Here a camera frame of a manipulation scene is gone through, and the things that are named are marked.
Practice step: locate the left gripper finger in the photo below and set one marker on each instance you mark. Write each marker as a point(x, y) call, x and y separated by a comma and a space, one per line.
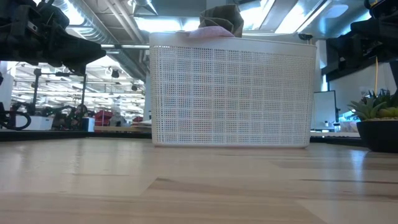
point(71, 48)
point(99, 53)

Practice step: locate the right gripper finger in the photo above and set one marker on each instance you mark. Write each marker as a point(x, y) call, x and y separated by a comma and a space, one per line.
point(339, 53)
point(379, 40)

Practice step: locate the pink garment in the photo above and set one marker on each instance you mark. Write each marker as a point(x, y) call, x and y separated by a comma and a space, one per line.
point(211, 32)

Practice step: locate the black background robot arm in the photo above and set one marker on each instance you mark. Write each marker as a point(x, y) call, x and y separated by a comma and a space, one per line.
point(59, 112)

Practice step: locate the small black dome fixture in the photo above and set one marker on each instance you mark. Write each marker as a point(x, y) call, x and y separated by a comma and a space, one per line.
point(305, 36)

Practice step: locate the white board panel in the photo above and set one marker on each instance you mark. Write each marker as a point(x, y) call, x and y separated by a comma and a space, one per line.
point(324, 109)

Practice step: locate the person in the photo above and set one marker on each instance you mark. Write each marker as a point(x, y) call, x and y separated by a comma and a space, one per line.
point(81, 112)

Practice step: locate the red bin stack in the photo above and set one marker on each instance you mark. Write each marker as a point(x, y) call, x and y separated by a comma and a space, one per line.
point(104, 117)

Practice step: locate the white box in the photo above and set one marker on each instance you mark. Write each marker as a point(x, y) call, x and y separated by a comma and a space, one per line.
point(38, 123)

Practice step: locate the potted succulent black pot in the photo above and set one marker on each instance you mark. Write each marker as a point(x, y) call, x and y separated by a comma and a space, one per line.
point(377, 137)

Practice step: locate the white perforated plastic basket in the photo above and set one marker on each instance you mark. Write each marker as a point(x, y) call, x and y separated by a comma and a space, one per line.
point(233, 93)

